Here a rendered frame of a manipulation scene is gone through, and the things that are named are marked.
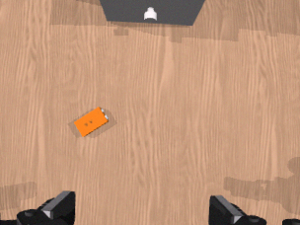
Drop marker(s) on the grey drawer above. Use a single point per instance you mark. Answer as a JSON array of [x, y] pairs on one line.
[[171, 12]]

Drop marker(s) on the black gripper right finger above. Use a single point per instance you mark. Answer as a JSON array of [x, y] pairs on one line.
[[222, 211]]

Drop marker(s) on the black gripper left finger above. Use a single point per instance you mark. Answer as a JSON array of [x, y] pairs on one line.
[[61, 207]]

